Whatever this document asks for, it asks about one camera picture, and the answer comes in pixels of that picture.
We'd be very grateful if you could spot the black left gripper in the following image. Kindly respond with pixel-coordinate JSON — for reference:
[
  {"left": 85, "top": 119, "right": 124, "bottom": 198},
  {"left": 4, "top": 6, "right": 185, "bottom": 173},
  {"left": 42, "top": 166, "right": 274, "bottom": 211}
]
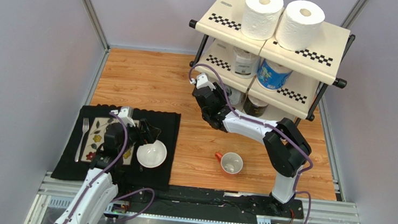
[{"left": 118, "top": 117, "right": 160, "bottom": 158}]

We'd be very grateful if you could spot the grey-wrapped paper roll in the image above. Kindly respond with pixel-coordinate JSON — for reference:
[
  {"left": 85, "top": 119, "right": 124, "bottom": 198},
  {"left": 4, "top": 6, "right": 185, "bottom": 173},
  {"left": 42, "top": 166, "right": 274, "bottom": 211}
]
[{"left": 228, "top": 87, "right": 245, "bottom": 106}]

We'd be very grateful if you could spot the black-wrapped paper roll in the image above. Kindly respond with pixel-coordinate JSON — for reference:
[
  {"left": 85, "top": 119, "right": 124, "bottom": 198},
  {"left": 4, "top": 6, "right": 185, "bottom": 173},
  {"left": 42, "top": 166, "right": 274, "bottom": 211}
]
[{"left": 243, "top": 95, "right": 268, "bottom": 117}]

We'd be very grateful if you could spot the white plastic-wrapped paper roll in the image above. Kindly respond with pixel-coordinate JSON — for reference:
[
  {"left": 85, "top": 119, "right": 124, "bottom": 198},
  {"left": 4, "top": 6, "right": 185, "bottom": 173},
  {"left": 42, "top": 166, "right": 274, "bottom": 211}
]
[{"left": 231, "top": 47, "right": 260, "bottom": 79}]

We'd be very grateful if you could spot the blue-wrapped paper roll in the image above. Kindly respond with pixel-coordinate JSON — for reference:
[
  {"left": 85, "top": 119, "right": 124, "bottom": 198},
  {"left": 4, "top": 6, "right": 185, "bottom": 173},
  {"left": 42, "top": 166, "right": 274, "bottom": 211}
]
[{"left": 257, "top": 59, "right": 293, "bottom": 90}]

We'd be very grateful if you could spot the plain white paper roll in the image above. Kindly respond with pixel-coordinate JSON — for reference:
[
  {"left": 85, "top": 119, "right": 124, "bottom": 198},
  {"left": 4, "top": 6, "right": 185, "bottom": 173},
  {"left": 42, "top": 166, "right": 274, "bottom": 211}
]
[{"left": 241, "top": 0, "right": 284, "bottom": 40}]

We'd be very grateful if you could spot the white embossed paper roll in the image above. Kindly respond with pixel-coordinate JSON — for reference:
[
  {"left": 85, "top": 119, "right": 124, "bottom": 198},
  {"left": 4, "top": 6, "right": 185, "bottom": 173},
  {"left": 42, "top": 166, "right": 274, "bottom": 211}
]
[{"left": 275, "top": 0, "right": 325, "bottom": 51}]

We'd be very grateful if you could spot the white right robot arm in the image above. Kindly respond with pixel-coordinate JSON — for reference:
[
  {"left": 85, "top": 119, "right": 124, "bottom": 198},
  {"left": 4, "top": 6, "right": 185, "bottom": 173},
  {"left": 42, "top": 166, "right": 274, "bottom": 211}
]
[{"left": 193, "top": 83, "right": 312, "bottom": 205}]

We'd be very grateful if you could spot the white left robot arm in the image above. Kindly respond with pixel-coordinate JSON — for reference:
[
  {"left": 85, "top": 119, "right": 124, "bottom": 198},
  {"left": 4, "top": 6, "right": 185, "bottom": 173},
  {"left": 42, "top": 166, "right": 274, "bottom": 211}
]
[{"left": 53, "top": 112, "right": 167, "bottom": 224}]

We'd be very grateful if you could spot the beige checkered three-tier shelf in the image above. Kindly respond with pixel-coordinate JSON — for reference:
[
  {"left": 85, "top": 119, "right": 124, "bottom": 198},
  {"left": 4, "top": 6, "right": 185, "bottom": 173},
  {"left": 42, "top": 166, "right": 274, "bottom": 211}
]
[{"left": 189, "top": 0, "right": 355, "bottom": 121}]

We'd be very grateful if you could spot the white ceramic bowl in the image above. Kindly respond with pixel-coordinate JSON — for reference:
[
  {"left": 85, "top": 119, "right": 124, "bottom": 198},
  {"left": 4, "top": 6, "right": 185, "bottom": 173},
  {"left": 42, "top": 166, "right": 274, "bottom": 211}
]
[{"left": 136, "top": 140, "right": 167, "bottom": 168}]

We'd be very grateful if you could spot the floral square ceramic plate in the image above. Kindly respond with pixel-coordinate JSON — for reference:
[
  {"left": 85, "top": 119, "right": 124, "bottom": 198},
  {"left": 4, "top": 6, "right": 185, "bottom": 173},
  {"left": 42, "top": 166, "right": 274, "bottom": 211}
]
[{"left": 80, "top": 116, "right": 119, "bottom": 163}]

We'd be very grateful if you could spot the orange ceramic mug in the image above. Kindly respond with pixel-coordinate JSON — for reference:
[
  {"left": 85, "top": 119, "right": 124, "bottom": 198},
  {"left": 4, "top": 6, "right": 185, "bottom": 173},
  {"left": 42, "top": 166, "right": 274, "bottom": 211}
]
[{"left": 215, "top": 152, "right": 244, "bottom": 177}]

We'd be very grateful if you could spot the silver metal fork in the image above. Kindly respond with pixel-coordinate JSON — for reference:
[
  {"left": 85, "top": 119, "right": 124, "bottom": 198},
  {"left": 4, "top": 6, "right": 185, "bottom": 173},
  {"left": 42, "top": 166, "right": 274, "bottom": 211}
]
[{"left": 74, "top": 118, "right": 90, "bottom": 162}]

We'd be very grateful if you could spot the black cloth placemat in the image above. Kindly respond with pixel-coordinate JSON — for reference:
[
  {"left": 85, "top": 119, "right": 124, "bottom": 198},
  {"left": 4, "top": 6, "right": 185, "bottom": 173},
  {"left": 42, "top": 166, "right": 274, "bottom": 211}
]
[{"left": 51, "top": 104, "right": 181, "bottom": 191}]

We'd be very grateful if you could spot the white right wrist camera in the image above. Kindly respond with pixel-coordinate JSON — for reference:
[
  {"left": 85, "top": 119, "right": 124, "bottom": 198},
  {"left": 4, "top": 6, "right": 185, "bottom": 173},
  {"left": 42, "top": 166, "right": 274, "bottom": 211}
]
[{"left": 189, "top": 73, "right": 216, "bottom": 90}]

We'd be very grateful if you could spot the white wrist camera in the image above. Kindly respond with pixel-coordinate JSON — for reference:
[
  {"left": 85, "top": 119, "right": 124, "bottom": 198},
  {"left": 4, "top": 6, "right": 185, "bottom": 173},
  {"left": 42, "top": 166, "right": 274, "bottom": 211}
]
[
  {"left": 189, "top": 73, "right": 216, "bottom": 90},
  {"left": 109, "top": 106, "right": 136, "bottom": 126}
]

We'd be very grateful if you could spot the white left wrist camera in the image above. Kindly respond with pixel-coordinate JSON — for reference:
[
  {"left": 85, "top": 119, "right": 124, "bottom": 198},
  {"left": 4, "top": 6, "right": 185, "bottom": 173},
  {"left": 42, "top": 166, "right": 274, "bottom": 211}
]
[{"left": 109, "top": 106, "right": 136, "bottom": 126}]

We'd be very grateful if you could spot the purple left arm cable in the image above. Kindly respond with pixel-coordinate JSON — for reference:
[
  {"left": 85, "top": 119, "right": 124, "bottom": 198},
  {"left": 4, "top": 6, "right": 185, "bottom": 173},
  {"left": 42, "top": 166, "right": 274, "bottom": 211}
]
[{"left": 56, "top": 107, "right": 162, "bottom": 224}]

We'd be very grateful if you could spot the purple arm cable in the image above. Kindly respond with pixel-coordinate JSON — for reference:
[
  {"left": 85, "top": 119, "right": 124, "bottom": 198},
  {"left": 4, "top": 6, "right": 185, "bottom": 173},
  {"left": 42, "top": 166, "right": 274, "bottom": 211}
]
[
  {"left": 56, "top": 107, "right": 162, "bottom": 224},
  {"left": 175, "top": 62, "right": 323, "bottom": 224}
]

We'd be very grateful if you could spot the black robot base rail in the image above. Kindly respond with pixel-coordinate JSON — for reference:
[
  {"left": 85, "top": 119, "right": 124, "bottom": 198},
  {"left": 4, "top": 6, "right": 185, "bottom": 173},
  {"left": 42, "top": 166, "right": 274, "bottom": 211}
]
[{"left": 104, "top": 186, "right": 306, "bottom": 224}]

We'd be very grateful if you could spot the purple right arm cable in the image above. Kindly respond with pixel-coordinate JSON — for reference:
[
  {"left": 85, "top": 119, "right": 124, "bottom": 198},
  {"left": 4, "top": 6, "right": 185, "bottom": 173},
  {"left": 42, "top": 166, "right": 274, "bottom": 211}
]
[{"left": 175, "top": 62, "right": 323, "bottom": 224}]

